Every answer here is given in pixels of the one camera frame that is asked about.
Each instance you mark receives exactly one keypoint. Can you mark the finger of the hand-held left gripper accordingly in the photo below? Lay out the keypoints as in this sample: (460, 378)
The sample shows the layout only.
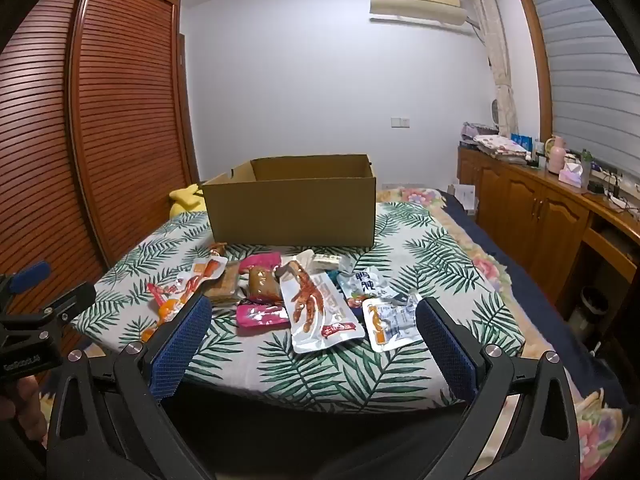
(30, 275)
(65, 302)

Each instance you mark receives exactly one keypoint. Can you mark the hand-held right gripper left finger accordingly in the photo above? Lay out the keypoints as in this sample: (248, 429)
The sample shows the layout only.
(177, 355)

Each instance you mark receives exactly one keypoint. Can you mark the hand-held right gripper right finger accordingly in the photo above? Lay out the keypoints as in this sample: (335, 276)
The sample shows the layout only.
(450, 355)

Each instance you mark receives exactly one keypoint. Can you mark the short white orange snack packet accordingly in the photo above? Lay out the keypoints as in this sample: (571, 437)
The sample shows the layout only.
(395, 325)

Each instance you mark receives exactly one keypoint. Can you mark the long white orange snack packet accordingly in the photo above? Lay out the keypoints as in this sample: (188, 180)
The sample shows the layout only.
(192, 280)

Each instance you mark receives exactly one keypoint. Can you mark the clear packet with brown cake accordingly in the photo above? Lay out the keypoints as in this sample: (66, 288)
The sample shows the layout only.
(225, 287)

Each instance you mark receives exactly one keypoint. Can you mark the clear packet with brown tofu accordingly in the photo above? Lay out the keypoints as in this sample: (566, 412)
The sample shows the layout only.
(262, 285)

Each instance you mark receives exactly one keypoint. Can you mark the white blue pouch snack packet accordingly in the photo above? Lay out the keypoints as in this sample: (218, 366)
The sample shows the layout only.
(362, 282)

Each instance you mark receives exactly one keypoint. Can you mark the plain pink snack packet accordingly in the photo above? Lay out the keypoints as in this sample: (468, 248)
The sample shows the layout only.
(260, 261)

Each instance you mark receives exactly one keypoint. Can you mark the silver chicken foot packet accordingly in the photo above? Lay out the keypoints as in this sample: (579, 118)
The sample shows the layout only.
(320, 330)

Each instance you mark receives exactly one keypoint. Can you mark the white nougat candy packet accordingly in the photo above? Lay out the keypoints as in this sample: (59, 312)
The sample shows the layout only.
(327, 261)

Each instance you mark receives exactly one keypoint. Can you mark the brown cardboard box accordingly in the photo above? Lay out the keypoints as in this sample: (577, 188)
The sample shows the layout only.
(290, 210)

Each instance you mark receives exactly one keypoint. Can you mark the person's left hand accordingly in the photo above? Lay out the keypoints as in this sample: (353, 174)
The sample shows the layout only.
(27, 405)

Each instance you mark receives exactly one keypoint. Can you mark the navy bed sheet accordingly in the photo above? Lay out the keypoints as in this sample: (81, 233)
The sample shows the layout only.
(540, 320)

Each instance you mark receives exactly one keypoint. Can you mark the floral quilt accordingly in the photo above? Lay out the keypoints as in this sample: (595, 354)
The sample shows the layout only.
(495, 265)

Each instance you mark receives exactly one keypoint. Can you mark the green leaf print blanket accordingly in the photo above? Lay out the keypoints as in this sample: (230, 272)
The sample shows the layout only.
(300, 375)

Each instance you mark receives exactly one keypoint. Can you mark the dark trash bin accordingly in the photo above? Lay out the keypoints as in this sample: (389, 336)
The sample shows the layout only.
(590, 312)

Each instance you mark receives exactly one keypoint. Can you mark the yellow plush toy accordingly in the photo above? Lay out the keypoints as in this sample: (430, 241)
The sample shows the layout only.
(185, 200)

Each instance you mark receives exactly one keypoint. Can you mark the white paper bag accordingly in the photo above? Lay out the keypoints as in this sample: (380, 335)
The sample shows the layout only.
(466, 199)

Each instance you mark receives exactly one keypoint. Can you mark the wooden cabinet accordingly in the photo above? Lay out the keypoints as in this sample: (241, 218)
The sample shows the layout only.
(530, 220)

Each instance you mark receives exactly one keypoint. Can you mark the brown slatted wooden wardrobe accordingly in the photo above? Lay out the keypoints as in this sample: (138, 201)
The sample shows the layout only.
(115, 110)

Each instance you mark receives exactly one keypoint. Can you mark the folded floral cloth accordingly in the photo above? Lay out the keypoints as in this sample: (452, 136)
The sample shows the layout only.
(500, 149)

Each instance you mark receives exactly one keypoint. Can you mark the pink white tissue box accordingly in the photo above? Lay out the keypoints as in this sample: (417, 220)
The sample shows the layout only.
(574, 177)

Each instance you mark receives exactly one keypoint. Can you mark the black charger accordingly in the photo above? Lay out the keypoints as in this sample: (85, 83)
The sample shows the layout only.
(597, 187)

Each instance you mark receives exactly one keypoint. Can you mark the pink thermos jug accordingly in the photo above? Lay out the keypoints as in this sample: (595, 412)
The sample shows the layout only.
(556, 157)

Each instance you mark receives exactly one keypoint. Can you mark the blue carton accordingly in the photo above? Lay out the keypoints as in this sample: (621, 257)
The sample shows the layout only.
(521, 141)

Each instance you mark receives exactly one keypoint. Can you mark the purple lace cloth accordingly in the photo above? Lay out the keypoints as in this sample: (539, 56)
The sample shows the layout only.
(480, 131)

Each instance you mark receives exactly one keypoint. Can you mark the white power strip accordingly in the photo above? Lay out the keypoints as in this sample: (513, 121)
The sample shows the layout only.
(622, 202)

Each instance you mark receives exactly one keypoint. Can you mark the green bottle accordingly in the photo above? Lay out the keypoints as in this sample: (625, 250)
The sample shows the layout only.
(586, 159)

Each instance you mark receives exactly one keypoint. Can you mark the white desk fan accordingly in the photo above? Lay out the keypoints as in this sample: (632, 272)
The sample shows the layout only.
(497, 112)

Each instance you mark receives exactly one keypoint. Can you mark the beige patterned curtain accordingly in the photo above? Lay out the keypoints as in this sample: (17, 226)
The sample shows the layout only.
(500, 60)

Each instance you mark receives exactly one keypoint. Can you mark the grey window blind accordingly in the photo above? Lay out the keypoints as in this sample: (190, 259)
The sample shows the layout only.
(585, 70)

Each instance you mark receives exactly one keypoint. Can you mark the white wall switch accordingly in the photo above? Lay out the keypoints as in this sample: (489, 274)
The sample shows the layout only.
(400, 122)

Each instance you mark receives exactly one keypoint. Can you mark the wall air conditioner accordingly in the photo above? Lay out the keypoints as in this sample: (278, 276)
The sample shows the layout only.
(415, 2)

